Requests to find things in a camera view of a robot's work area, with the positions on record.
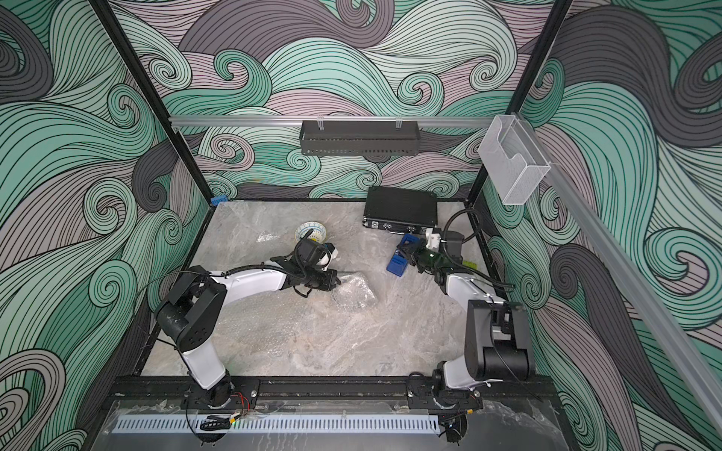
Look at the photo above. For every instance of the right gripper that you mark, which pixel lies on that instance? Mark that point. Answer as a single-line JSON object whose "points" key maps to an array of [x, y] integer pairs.
{"points": [[415, 252]]}

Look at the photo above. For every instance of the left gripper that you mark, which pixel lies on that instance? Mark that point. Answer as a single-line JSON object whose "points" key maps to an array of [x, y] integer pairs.
{"points": [[329, 285]]}

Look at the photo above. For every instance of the yellow patterned ceramic bowl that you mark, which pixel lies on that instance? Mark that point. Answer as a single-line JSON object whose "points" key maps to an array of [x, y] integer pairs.
{"points": [[312, 230]]}

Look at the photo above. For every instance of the blue patterned ceramic bowl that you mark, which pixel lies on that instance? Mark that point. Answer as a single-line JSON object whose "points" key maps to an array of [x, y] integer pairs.
{"points": [[356, 294]]}

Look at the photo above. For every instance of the clear bubble wrap sheet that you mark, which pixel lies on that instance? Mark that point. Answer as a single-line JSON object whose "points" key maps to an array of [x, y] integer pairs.
{"points": [[411, 328]]}

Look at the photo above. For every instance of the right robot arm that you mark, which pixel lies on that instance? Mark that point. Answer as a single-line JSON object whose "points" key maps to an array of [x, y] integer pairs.
{"points": [[497, 343]]}

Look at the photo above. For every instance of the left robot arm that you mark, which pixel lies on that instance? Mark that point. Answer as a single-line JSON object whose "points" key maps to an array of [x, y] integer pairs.
{"points": [[189, 313]]}

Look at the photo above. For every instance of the blue tape dispenser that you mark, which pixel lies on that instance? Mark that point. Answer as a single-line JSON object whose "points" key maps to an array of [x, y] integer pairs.
{"points": [[401, 259]]}

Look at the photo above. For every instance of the black hard case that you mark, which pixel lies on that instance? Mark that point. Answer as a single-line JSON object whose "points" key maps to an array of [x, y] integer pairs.
{"points": [[400, 211]]}

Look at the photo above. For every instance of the blue corner clip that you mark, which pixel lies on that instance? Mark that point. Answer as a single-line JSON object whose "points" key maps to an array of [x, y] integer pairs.
{"points": [[215, 201]]}

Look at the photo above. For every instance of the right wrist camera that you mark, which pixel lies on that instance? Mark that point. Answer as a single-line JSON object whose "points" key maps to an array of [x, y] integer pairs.
{"points": [[433, 238]]}

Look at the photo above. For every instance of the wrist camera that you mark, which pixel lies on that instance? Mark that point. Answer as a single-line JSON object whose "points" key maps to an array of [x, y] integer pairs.
{"points": [[433, 238], [329, 253]]}

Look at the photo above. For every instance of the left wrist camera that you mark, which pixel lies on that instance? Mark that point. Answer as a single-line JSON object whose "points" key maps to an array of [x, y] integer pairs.
{"points": [[329, 253]]}

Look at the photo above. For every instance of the clear acrylic wall holder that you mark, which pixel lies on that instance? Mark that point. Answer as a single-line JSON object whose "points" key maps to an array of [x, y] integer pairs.
{"points": [[513, 157]]}

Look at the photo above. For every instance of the black perforated wall tray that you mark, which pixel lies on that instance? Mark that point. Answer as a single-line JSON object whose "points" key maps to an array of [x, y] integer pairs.
{"points": [[377, 139]]}

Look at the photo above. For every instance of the aluminium rail back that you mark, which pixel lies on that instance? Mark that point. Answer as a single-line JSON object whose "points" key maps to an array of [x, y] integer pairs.
{"points": [[297, 121]]}

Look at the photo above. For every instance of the aluminium rail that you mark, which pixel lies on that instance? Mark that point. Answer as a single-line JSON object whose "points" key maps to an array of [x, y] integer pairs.
{"points": [[297, 121], [699, 377]]}

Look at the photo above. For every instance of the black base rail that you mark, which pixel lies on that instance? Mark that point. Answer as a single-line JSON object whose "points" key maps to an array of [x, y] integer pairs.
{"points": [[414, 392]]}

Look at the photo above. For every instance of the white slotted cable duct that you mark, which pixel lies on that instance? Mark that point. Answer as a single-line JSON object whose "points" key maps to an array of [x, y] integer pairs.
{"points": [[373, 424]]}

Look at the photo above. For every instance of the aluminium rail right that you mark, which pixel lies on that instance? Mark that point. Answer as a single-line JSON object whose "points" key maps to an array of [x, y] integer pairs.
{"points": [[699, 377]]}

